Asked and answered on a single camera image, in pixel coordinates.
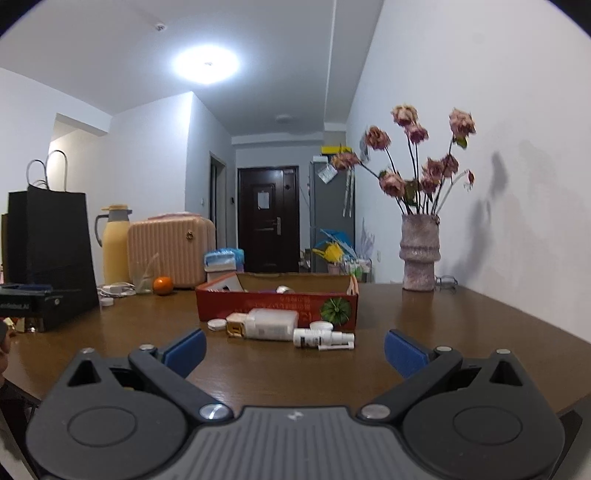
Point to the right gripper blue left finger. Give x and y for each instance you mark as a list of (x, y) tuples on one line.
[(166, 369)]

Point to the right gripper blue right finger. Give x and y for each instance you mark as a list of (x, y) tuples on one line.
[(424, 371)]

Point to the small cream square box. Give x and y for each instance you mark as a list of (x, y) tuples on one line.
[(235, 325)]

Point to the translucent white plastic box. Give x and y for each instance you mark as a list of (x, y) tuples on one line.
[(270, 324)]

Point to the white nasal spray bottle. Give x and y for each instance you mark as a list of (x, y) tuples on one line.
[(323, 340)]

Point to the person left hand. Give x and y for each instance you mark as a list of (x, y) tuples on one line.
[(7, 333)]

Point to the black paper bag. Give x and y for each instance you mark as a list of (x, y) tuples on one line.
[(45, 240)]

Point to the orange fruit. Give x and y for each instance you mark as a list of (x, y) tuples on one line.
[(162, 286)]

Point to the yellow thermos jug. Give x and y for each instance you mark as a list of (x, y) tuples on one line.
[(111, 231)]

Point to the clear drinking glass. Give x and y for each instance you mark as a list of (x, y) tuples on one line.
[(144, 279)]

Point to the eyeglasses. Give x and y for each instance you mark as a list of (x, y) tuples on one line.
[(446, 282)]

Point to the red cardboard box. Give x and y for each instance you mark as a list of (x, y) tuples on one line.
[(316, 297)]

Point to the white blue storage container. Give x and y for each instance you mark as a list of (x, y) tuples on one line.
[(223, 261)]

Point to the pink ribbed vase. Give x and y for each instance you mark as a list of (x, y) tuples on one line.
[(420, 251)]

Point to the pink ribbed suitcase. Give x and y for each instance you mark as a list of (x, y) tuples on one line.
[(171, 245)]

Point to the yellow watering can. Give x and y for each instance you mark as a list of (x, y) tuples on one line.
[(332, 253)]

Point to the dried pink roses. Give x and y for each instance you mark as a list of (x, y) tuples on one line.
[(426, 192)]

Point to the grey refrigerator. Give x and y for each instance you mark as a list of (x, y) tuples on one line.
[(332, 208)]

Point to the dark entrance door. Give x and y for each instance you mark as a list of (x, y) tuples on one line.
[(269, 219)]

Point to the yellow box on refrigerator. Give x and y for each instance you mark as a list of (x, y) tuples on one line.
[(334, 150)]

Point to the round ceiling lamp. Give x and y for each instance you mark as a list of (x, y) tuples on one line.
[(206, 64)]

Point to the white charger with cable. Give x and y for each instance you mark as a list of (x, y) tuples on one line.
[(117, 290)]

